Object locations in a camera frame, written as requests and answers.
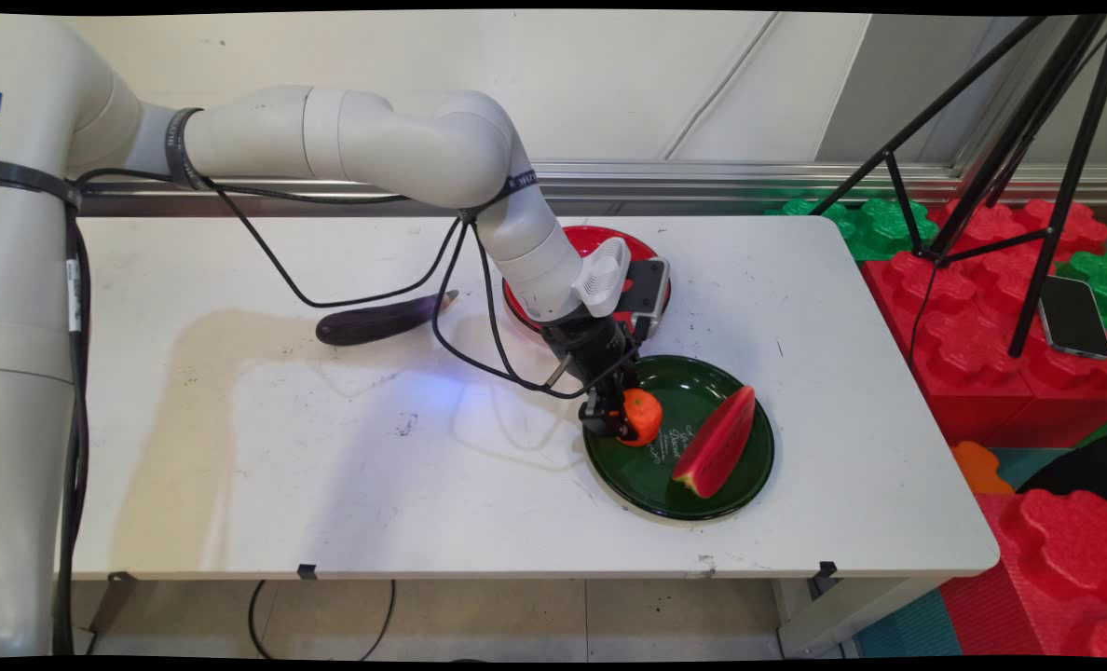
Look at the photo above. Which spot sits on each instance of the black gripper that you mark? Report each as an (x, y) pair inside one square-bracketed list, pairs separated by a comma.
[(591, 349)]

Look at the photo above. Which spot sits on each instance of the orange toy tangerine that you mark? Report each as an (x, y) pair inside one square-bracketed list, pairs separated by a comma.
[(645, 417)]

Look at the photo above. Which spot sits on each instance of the purple toy eggplant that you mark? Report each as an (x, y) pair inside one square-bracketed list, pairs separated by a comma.
[(386, 319)]

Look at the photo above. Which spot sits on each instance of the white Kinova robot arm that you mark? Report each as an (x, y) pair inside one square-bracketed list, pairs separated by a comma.
[(395, 149)]

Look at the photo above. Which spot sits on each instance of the dark green round plate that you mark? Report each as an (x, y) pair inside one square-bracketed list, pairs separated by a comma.
[(642, 475)]

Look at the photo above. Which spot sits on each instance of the red toy watermelon slice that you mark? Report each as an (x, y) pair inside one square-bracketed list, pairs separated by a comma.
[(717, 443)]

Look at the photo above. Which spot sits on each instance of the red round plate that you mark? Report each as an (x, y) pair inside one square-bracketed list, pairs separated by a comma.
[(642, 250)]

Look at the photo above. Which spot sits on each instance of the black table edge clip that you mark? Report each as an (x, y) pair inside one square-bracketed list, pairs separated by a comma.
[(826, 570), (307, 571)]

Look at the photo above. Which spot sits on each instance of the white table leg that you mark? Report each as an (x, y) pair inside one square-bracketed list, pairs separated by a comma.
[(842, 620)]

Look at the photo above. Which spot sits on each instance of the large red foam block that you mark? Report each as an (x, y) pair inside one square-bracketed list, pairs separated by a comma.
[(973, 373)]

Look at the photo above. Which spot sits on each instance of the orange foam piece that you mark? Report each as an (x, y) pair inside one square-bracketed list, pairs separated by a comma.
[(980, 469)]

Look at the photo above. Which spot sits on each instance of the teal foam floor mat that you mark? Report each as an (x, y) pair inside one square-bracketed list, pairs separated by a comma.
[(908, 629)]

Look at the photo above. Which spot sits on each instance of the black smartphone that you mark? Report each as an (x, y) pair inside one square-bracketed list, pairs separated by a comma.
[(1073, 317)]

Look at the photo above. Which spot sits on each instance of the black tripod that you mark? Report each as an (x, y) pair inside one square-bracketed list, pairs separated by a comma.
[(1071, 177)]

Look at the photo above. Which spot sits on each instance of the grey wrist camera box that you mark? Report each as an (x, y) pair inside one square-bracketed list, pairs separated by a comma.
[(647, 289)]

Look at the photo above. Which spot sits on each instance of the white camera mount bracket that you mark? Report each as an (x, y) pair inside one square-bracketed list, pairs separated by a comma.
[(602, 275)]

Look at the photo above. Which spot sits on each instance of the aluminium wall rail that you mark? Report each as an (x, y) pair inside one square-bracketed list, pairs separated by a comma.
[(749, 177)]

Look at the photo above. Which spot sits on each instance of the grey metal table bracket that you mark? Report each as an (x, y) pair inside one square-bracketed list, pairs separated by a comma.
[(114, 596)]

